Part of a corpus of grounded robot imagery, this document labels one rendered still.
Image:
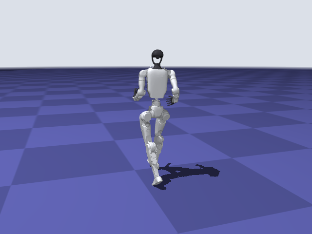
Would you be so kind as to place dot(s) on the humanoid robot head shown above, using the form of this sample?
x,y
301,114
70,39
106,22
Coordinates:
x,y
157,54

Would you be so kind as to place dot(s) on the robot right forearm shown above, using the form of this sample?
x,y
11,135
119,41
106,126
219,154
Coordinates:
x,y
175,98

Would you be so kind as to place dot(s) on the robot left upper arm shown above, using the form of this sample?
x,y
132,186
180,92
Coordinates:
x,y
141,82

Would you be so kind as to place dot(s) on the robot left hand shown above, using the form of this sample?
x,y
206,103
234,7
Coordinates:
x,y
135,92

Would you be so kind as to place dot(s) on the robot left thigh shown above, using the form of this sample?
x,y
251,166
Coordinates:
x,y
145,126

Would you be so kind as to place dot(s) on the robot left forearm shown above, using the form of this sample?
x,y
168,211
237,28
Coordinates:
x,y
137,97

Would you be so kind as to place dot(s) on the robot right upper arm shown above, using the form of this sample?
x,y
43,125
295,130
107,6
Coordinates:
x,y
172,77

